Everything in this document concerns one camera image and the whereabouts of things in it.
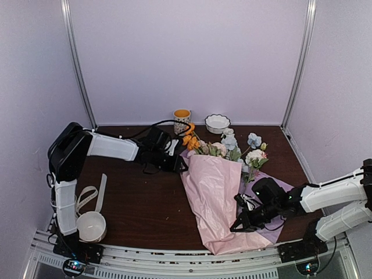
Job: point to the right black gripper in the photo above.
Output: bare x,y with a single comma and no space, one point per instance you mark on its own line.
243,218

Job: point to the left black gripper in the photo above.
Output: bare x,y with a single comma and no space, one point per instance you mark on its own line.
178,160

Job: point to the orange fake flower stem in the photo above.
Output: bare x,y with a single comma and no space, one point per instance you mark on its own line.
191,140

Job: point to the pink fake flower stem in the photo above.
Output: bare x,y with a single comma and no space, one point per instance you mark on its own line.
212,149

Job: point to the pink purple wrapping paper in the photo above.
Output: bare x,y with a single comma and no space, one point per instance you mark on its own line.
211,184

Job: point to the patterned mug with orange inside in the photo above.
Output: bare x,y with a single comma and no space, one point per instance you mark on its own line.
182,118

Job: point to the light blue fake flower stem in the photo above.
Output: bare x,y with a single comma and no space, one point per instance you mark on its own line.
230,142

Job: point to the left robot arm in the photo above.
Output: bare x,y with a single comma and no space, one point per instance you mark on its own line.
75,145

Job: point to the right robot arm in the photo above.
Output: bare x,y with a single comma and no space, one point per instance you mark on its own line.
353,189

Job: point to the white scalloped bowl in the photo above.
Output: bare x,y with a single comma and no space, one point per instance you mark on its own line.
217,123

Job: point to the beige ribbon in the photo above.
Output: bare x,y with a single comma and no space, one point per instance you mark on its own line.
90,193

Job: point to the white round cup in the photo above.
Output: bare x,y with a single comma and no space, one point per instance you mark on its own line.
92,227

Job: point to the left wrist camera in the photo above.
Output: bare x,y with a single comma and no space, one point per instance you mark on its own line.
171,146

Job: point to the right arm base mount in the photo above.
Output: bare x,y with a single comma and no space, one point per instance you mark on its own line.
304,254

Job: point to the aluminium front rail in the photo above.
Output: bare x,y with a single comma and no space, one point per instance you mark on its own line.
125,262

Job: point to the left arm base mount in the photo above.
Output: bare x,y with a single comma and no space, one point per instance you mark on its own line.
78,259

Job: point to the right aluminium frame post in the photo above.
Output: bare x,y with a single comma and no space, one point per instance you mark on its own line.
300,68

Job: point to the aluminium frame post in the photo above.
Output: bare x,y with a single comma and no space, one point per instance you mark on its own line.
66,13
300,68

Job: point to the left aluminium frame post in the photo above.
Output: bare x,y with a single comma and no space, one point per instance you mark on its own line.
66,13

